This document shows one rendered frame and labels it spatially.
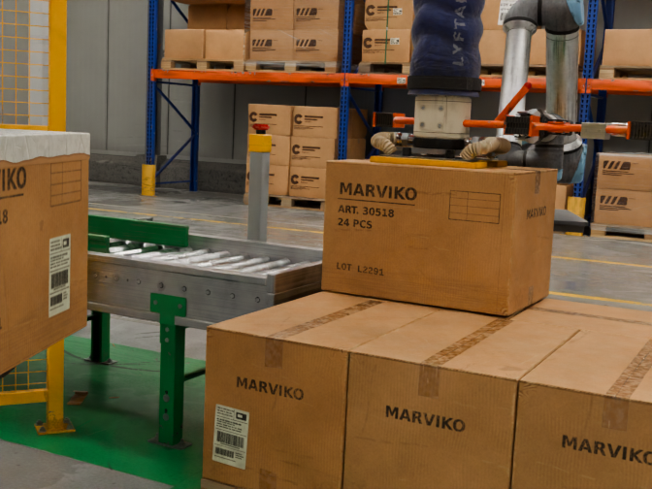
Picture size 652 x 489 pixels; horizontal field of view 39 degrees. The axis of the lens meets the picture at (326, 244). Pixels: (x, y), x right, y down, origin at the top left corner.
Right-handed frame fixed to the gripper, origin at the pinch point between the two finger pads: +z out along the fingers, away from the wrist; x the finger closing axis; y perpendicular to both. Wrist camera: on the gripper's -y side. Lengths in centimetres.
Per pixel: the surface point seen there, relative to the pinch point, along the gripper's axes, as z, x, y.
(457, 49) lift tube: 7.3, 21.0, 21.4
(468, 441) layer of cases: 80, -70, -14
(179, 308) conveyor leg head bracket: 36, -62, 98
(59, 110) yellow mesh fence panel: 45, -2, 140
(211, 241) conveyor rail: -29, -50, 131
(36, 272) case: 147, -31, 47
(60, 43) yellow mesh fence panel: 45, 19, 140
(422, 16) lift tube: 9.7, 30.6, 32.0
